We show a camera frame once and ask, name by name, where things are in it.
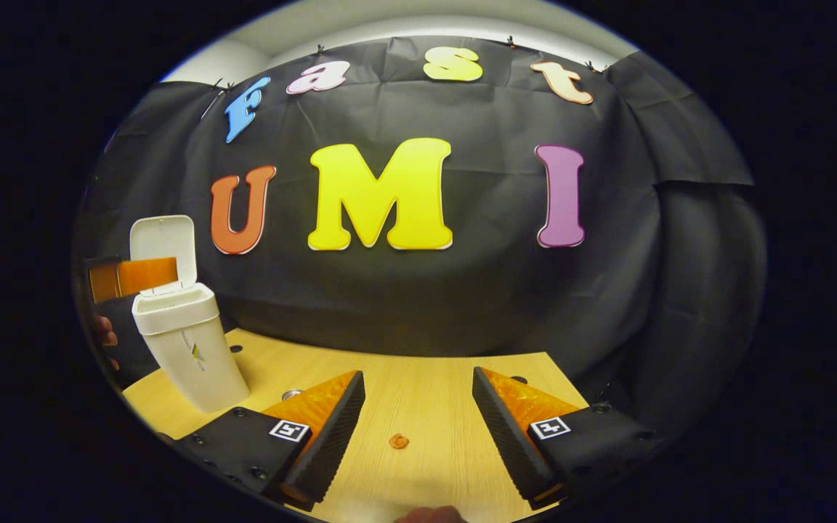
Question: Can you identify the wooden desktop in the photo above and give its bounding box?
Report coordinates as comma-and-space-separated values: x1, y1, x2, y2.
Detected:
122, 328, 590, 523

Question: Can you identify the white desktop garbage bin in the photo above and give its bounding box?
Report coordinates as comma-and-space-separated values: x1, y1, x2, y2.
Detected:
130, 215, 251, 413

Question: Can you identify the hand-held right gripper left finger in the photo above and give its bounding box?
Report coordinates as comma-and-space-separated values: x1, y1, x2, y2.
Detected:
170, 370, 368, 513

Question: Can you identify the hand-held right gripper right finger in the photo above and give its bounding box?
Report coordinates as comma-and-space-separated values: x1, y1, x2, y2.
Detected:
472, 366, 671, 511

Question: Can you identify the black backdrop cloth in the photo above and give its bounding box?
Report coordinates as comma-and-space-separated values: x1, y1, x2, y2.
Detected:
73, 35, 768, 437

